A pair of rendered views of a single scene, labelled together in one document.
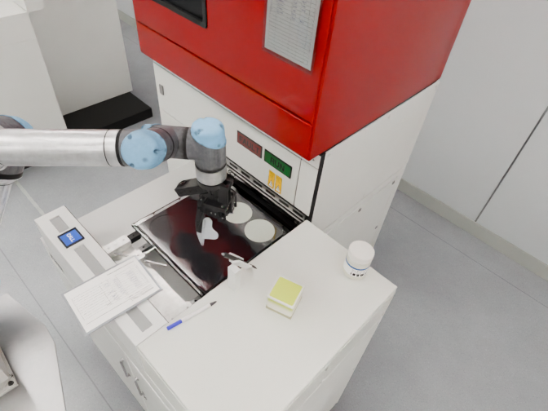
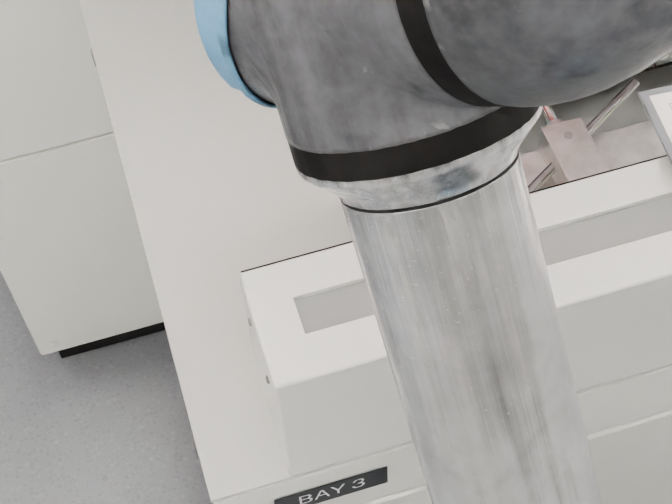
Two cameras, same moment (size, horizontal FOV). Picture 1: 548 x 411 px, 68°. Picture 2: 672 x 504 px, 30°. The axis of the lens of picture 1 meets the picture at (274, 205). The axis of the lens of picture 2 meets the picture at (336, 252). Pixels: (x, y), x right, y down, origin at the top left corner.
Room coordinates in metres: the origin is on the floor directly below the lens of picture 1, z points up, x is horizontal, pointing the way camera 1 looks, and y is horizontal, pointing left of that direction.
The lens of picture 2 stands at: (0.51, 0.99, 1.67)
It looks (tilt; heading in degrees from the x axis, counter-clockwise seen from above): 56 degrees down; 307
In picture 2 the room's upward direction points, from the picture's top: 4 degrees counter-clockwise
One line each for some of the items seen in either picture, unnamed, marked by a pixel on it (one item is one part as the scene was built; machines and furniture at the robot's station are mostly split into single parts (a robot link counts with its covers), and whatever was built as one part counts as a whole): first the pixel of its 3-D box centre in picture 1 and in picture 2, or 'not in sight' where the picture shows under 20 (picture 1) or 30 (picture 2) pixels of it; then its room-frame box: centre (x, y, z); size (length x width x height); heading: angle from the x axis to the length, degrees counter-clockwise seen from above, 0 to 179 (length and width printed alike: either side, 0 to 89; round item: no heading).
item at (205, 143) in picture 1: (208, 144); not in sight; (0.75, 0.17, 1.33); 0.09 x 0.08 x 0.11; 91
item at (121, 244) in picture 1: (117, 246); not in sight; (0.76, 0.47, 0.89); 0.08 x 0.03 x 0.03; 140
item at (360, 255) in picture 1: (358, 260); not in sight; (0.71, -0.25, 1.01); 0.07 x 0.07 x 0.10
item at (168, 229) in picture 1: (213, 228); not in sight; (0.87, 0.19, 0.90); 0.34 x 0.34 x 0.01; 50
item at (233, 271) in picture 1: (239, 268); not in sight; (0.63, 0.07, 1.03); 0.06 x 0.04 x 0.13; 140
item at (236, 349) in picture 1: (276, 327); not in sight; (0.55, -0.04, 0.89); 0.62 x 0.35 x 0.14; 140
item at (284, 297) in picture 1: (285, 298); not in sight; (0.58, -0.05, 1.00); 0.07 x 0.07 x 0.07; 68
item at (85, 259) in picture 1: (100, 280); (623, 276); (0.63, 0.47, 0.89); 0.55 x 0.09 x 0.14; 50
